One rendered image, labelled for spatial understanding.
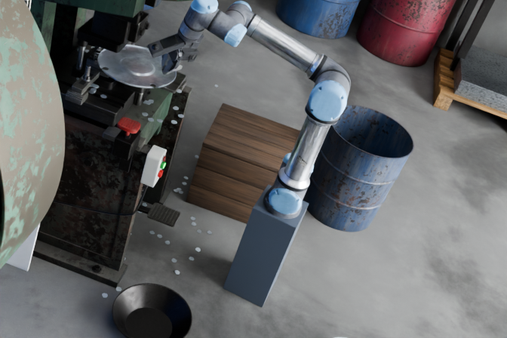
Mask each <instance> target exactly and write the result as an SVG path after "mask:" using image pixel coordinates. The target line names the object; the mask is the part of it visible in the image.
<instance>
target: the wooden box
mask: <svg viewBox="0 0 507 338"><path fill-rule="evenodd" d="M299 134H300V131H299V130H297V129H295V128H291V127H288V126H287V125H284V124H280V123H278V122H276V121H272V120H269V119H267V118H264V117H261V116H258V115H255V114H253V113H250V112H247V111H244V110H242V109H239V108H236V107H234V106H230V105H228V104H225V103H223V104H222V106H221V107H220V110H219V112H218V113H217V116H216V118H215V119H214V122H213V124H212V125H211V127H210V130H209V131H208V133H207V136H206V137H205V139H204V142H203V143H202V148H201V152H200V155H199V158H198V162H197V165H196V168H195V173H194V175H193V178H192V182H191V185H190V188H189V192H188V195H187V198H186V202H188V203H190V204H193V205H196V206H199V207H202V208H204V209H207V210H210V211H213V212H215V213H218V214H221V215H223V216H226V217H229V218H232V219H234V220H237V221H240V222H243V223H246V224H247V221H248V220H249V217H250V214H251V211H252V209H253V207H254V205H255V204H256V202H257V201H258V199H259V198H260V196H261V195H262V193H263V191H264V190H265V188H266V187H267V186H268V185H270V186H273V184H274V182H275V179H276V177H277V175H278V172H279V169H280V167H281V163H282V162H283V161H282V160H283V158H284V157H285V156H286V154H288V153H292V150H293V148H294V145H295V143H296V141H297V138H298V136H299Z"/></svg>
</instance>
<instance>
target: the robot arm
mask: <svg viewBox="0 0 507 338"><path fill-rule="evenodd" d="M217 6H218V2H217V0H193V2H192V3H191V5H190V8H189V9H188V11H187V13H186V16H185V17H184V19H183V21H182V23H181V24H180V28H179V29H178V33H177V34H174V35H171V36H168V37H166V38H163V39H161V40H158V41H155V42H153V43H151V44H148V49H149V52H150V54H151V55H152V57H153V58H156V57H159V56H161V55H162V60H161V71H162V73H163V75H167V74H169V73H171V72H173V71H177V70H180V69H182V67H183V66H181V65H180V60H188V62H194V60H195V58H196V57H197V55H198V53H199V50H198V46H199V44H200V43H201V40H202V39H203V38H204V35H203V34H202V33H203V31H204V29H206V30H208V31H209V32H211V33H213V34H214V35H215V36H217V37H218V38H220V39H222V40H223V41H224V42H225V43H227V44H229V45H231V46H233V47H237V46H238V44H239V42H240V41H241V40H242V38H243V37H244V35H245V34H246V35H248V36H249V37H251V38H252V39H254V40H255V41H257V42H259V43H260V44H261V45H263V46H265V47H266V48H268V49H269V50H271V51H272V52H274V53H276V54H277V55H278V56H280V57H282V58H283V59H285V60H286V61H288V62H289V63H291V64H293V65H294V66H296V67H297V68H299V69H301V70H302V71H304V72H305V73H306V74H307V76H308V78H309V79H310V80H312V81H313V82H314V83H315V85H314V87H313V89H312V91H311V94H310V95H309V100H308V102H307V104H306V107H305V112H306V114H307V116H306V119H305V121H304V123H303V126H302V129H301V131H300V134H299V136H298V138H297V141H296V143H295V145H294V148H293V150H292V153H288V154H286V156H285V157H284V158H283V160H282V161H283V162H282V163H281V167H280V169H279V172H278V175H277V177H276V179H275V182H274V184H273V186H272V187H271V188H270V189H269V190H268V191H267V192H266V194H265V195H264V198H263V204H264V206H265V208H266V209H267V210H268V211H269V212H270V213H271V214H273V215H275V216H277V217H280V218H284V219H292V218H295V217H297V216H298V215H299V214H300V211H301V209H302V201H303V198H304V195H305V194H306V191H307V189H308V187H309V184H310V179H309V178H310V176H311V174H312V172H313V168H314V163H315V159H316V158H317V156H318V153H319V151H320V149H321V146H322V144H323V142H324V139H325V137H326V136H327V132H328V131H329V129H330V126H331V125H333V124H336V123H337V122H338V120H339V117H340V115H341V114H342V113H343V111H344V109H345V107H346V103H347V98H348V95H349V91H350V87H351V80H350V77H349V75H348V73H347V72H346V71H345V70H344V68H342V67H341V66H340V65H339V64H338V63H336V62H335V61H333V60H332V59H330V58H329V57H327V56H326V55H324V54H317V53H315V52H314V51H312V50H311V49H309V48H308V47H306V46H305V45H303V44H301V43H300V42H298V41H297V40H296V39H294V38H292V37H290V36H289V35H288V34H286V33H285V32H283V31H281V30H280V29H278V28H277V27H275V26H273V25H272V24H271V23H269V22H267V21H266V20H264V19H263V18H262V17H260V16H258V15H256V14H255V13H254V12H252V11H251V8H250V5H249V4H248V3H247V2H243V1H237V2H234V3H233V4H232V5H230V6H229V8H228V10H227V11H226V13H223V12H222V11H221V10H219V9H218V8H217ZM194 55H195V58H194V59H192V58H193V56H194Z"/></svg>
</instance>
